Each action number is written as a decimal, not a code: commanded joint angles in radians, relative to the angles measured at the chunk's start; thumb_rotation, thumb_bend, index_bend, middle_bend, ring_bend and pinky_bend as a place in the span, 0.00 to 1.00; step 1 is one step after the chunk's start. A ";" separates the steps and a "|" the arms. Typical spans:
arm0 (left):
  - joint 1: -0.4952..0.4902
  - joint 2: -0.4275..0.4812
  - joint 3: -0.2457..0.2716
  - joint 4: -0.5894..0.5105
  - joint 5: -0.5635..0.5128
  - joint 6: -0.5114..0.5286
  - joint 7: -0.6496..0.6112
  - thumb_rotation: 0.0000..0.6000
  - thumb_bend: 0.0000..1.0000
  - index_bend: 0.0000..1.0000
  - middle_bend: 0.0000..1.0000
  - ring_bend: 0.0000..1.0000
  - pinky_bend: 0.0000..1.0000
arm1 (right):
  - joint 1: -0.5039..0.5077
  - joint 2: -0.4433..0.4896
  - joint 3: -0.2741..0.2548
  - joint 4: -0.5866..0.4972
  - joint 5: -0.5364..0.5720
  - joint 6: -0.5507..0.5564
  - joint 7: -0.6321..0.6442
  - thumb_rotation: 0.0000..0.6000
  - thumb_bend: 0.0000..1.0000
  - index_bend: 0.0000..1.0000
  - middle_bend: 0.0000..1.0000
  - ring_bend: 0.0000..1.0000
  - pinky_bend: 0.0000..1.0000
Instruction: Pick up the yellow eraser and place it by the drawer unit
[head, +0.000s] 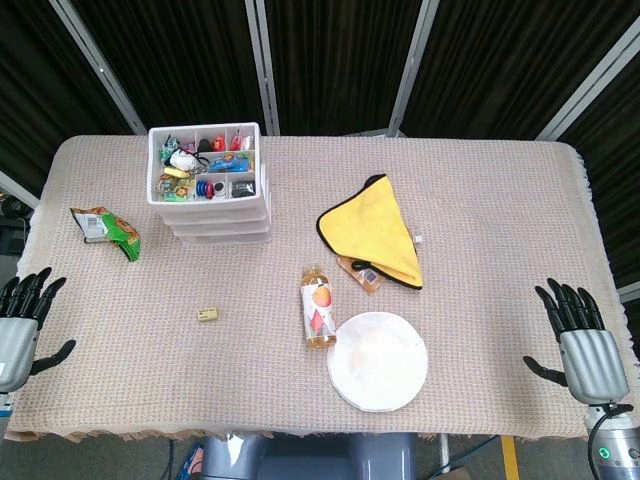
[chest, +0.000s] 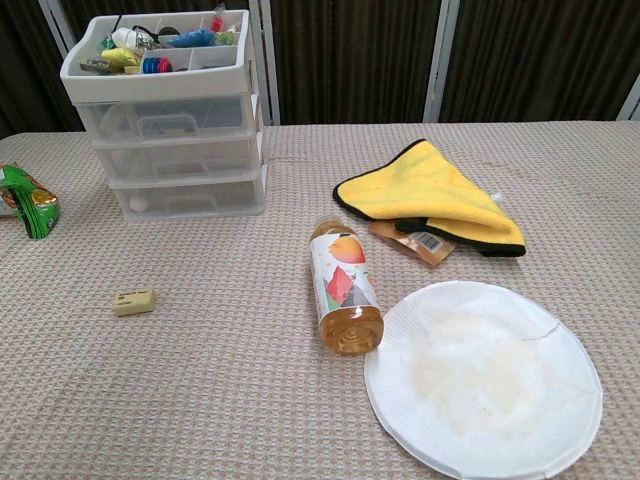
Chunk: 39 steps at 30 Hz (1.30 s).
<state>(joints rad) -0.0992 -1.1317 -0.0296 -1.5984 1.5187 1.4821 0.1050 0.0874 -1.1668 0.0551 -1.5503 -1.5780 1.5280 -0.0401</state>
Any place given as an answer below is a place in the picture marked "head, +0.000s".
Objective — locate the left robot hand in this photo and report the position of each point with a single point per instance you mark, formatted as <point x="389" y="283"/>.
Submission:
<point x="15" y="340"/>

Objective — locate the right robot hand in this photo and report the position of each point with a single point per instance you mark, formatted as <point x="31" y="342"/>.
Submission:
<point x="592" y="360"/>

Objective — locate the yellow eraser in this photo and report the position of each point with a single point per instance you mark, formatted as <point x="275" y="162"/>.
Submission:
<point x="208" y="314"/>

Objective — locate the white drawer organizer box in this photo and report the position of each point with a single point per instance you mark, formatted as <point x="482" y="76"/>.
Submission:
<point x="165" y="197"/>

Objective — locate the translucent plastic drawer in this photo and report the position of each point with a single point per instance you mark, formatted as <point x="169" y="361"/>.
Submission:
<point x="220" y="226"/>
<point x="225" y="239"/>
<point x="215" y="212"/>

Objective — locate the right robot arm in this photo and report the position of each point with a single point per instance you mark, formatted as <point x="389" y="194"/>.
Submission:
<point x="622" y="450"/>

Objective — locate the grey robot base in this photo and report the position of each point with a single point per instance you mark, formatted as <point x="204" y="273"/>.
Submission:
<point x="310" y="460"/>

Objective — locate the black labelled packet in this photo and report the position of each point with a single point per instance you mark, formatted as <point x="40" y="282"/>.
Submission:
<point x="243" y="189"/>

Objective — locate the black equipment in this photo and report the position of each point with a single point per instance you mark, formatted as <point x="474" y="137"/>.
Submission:
<point x="12" y="230"/>

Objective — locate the yellow floor tape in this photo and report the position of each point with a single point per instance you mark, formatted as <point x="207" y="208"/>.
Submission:
<point x="509" y="457"/>

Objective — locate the green snack bag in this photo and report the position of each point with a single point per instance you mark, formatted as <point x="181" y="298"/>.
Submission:
<point x="115" y="230"/>

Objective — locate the metal table leg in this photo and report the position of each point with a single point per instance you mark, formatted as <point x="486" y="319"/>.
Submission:
<point x="444" y="450"/>

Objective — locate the blue printed package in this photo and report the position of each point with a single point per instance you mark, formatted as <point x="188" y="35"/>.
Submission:
<point x="191" y="462"/>

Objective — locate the white paper plate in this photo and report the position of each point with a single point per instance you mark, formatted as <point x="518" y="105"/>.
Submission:
<point x="377" y="362"/>

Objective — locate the green lion print packet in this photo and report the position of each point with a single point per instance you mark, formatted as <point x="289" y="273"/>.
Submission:
<point x="176" y="190"/>

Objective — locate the small yellow packet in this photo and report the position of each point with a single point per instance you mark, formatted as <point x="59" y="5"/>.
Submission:
<point x="175" y="172"/>

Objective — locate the beige woven tablecloth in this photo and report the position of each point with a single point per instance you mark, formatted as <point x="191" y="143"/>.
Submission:
<point x="250" y="360"/>

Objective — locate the orange plastic packet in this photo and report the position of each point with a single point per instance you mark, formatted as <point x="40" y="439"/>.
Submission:
<point x="367" y="281"/>

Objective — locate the small green packet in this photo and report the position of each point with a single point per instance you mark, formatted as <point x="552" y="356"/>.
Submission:
<point x="167" y="150"/>

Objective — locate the black round cap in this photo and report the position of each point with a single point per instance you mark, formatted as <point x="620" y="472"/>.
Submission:
<point x="219" y="188"/>

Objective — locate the yellow cloth with black trim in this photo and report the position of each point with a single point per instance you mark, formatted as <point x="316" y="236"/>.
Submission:
<point x="370" y="225"/>

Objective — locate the black pleated curtain panel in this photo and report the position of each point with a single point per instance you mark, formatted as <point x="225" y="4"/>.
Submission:
<point x="510" y="65"/>
<point x="185" y="60"/>
<point x="340" y="60"/>
<point x="30" y="75"/>

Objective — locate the small black trinket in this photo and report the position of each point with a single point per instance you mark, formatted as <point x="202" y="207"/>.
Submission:
<point x="204" y="145"/>

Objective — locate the juice bottle with fruit label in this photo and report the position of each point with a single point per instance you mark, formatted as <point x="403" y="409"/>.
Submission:
<point x="317" y="305"/>

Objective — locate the small red toy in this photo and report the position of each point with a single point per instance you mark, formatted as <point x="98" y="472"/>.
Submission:
<point x="219" y="144"/>

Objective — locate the red candy packet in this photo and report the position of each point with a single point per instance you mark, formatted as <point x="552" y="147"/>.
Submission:
<point x="238" y="142"/>

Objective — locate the grey aluminium partition post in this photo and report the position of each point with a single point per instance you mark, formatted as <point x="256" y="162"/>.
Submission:
<point x="590" y="89"/>
<point x="263" y="70"/>
<point x="102" y="70"/>
<point x="17" y="189"/>
<point x="412" y="70"/>

